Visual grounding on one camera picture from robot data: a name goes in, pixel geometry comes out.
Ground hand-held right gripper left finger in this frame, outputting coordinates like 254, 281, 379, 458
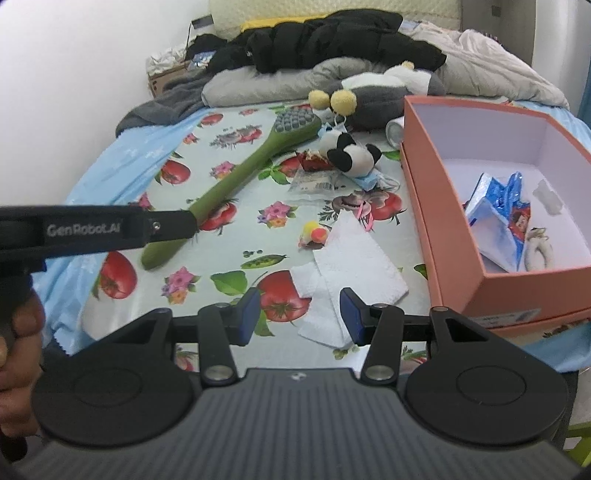
108, 288, 262, 386

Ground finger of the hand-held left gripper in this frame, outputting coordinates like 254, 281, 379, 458
145, 210, 199, 249

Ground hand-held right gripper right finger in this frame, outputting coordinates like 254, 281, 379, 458
339, 287, 490, 384

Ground white paper towel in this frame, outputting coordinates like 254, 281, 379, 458
290, 215, 409, 349

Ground green massage stick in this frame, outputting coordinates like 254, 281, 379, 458
141, 105, 321, 272

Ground orange cardboard box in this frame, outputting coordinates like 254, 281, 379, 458
399, 95, 591, 337

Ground red foil snack packet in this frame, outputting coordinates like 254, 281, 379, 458
297, 150, 331, 172

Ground small panda plush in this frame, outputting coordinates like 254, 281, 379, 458
318, 131, 383, 178

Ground blue white tissue packet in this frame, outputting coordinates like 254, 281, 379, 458
464, 172, 532, 273

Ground white grip ring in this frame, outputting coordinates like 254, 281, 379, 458
522, 228, 556, 272

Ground person's left hand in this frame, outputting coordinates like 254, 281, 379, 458
0, 292, 47, 439

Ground light blue bedsheet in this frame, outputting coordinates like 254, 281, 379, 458
30, 99, 591, 374

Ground fruit print tablecloth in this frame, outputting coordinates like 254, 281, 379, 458
69, 99, 432, 374

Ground yellow orange pompom toy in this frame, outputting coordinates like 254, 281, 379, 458
298, 220, 331, 248

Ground dark grey blanket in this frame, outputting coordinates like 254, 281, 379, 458
115, 76, 222, 138

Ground flat plastic snack packet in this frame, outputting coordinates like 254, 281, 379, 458
287, 167, 341, 200

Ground brown cardboard box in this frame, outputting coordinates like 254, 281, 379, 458
147, 65, 190, 99

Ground grey pillow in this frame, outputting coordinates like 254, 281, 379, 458
202, 58, 393, 108

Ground white crumpled clothes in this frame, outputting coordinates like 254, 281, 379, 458
147, 46, 190, 75

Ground black clothes pile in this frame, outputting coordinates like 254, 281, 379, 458
185, 33, 229, 63

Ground white cylindrical can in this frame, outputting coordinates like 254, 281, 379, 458
385, 117, 407, 147

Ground grey plush toy yellow ears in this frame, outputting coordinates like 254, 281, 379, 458
308, 61, 446, 131

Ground cream quilted headboard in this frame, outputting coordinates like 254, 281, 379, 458
208, 0, 462, 38

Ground yellow pillow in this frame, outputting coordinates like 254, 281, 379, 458
240, 17, 315, 33

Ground small white paper scrap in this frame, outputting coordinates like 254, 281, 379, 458
533, 180, 564, 215

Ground black puffer jacket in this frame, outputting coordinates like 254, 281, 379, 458
212, 10, 448, 75

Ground green plastic item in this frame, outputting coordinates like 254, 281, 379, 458
566, 424, 591, 454

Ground pale pink duvet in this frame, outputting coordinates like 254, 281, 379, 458
402, 21, 570, 109

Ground grey wardrobe panel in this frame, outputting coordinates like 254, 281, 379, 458
459, 0, 536, 65

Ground pink hair tie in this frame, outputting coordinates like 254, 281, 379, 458
355, 203, 376, 232

